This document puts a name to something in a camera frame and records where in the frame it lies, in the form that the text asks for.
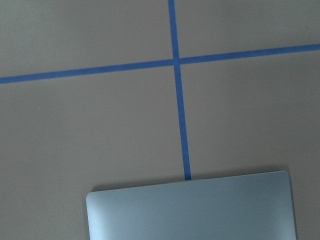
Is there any silver closed laptop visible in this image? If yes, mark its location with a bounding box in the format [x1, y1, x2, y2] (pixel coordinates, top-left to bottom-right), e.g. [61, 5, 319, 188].
[86, 171, 297, 240]

